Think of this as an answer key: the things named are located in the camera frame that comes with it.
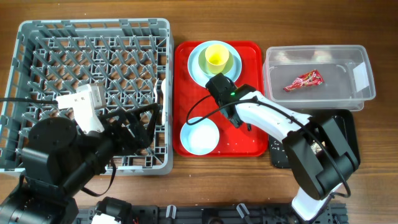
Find clear plastic bin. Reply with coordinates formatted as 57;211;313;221
263;45;376;111

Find grey plastic dishwasher rack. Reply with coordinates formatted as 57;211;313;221
1;18;174;176

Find white plastic fork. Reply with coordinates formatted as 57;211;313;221
154;85;159;103

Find black plastic tray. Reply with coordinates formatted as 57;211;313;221
267;108;361;169

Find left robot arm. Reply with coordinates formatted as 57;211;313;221
1;103;160;223

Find red snack wrapper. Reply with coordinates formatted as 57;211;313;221
283;70;324;92

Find yellow plastic cup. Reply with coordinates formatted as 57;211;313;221
205;44;229;74

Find rice and nut leftovers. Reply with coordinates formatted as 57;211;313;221
269;136;290;169

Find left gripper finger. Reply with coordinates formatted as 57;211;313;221
142;116;158;148
125;103;161;117

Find light blue plate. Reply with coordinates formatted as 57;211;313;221
187;40;243;88

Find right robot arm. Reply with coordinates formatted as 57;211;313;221
205;73;360;223

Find light blue bowl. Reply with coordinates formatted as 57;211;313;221
180;118;220;156

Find red plastic tray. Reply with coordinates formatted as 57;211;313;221
172;40;268;157

